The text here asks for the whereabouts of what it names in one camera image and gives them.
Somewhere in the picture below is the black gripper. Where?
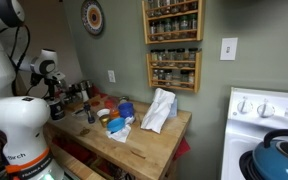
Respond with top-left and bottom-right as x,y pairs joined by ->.
43,75 -> 60,100

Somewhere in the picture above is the black and white container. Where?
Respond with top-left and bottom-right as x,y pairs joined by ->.
46,97 -> 66,122

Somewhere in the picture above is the red container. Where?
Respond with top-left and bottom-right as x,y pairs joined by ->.
91,85 -> 100,98

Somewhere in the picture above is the white round lid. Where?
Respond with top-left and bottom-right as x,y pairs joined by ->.
96,108 -> 111,118

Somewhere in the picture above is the stainless steel grinder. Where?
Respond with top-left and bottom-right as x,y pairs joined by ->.
79,80 -> 90,103
85,79 -> 95,98

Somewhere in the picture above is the wooden tray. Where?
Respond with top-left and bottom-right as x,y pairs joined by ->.
63,94 -> 103,113

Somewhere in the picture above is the gold small jar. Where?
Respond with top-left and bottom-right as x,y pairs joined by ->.
98,114 -> 112,129

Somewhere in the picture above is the orange small cup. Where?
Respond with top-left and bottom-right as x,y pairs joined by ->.
109,108 -> 121,119

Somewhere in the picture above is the small glass jar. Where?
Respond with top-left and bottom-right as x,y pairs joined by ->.
118,95 -> 130,105

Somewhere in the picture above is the blue plastic cup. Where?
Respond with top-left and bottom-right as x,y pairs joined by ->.
117,101 -> 136,119

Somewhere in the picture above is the crumpled white tissue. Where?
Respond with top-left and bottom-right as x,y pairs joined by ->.
105,116 -> 137,144

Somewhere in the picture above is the white paper bag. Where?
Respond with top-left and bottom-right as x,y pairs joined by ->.
140,87 -> 177,135

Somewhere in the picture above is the small wooden spice rack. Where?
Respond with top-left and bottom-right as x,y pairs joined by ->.
146,48 -> 203,94

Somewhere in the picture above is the pale blue box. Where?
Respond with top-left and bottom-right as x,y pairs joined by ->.
168,97 -> 179,119

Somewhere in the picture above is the large wooden spice rack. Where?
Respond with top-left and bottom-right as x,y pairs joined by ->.
141,0 -> 206,45

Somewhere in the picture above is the red cloth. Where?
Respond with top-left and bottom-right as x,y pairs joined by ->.
173,137 -> 192,162

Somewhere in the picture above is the white stove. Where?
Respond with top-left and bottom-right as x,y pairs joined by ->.
221,87 -> 288,180

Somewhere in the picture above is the blue kettle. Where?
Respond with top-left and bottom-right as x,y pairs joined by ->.
252,129 -> 288,180

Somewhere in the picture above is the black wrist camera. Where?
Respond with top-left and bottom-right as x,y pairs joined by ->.
29,72 -> 44,87

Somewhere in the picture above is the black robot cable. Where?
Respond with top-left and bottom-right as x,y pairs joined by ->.
8,23 -> 32,98

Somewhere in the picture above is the white wall outlet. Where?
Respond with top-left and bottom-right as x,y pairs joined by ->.
107,69 -> 117,84

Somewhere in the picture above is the decorative wall plate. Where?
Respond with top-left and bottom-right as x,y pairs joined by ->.
80,0 -> 105,36

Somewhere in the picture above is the white light switch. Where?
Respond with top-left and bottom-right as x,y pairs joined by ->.
219,37 -> 239,62

